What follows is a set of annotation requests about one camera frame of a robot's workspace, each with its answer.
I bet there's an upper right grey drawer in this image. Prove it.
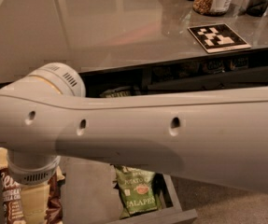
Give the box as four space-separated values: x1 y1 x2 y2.
148 66 268 92

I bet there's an open grey top drawer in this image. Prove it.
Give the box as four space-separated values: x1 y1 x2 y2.
0 65 197 224

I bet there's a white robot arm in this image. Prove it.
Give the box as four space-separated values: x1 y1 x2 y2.
0 63 268 194

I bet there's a rear green Kettle chip bag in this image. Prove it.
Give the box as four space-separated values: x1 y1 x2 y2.
100 86 133 98

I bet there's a front green Kettle chip bag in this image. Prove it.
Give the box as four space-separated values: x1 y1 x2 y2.
114 165 162 219

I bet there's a black white fiducial marker tile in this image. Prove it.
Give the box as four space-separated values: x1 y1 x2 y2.
188 23 250 54

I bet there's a green kettle chip bag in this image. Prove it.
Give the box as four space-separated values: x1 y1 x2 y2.
100 86 133 98
114 165 162 219

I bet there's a brown Sea Salt chip bag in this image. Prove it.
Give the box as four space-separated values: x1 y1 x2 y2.
0 147 64 224

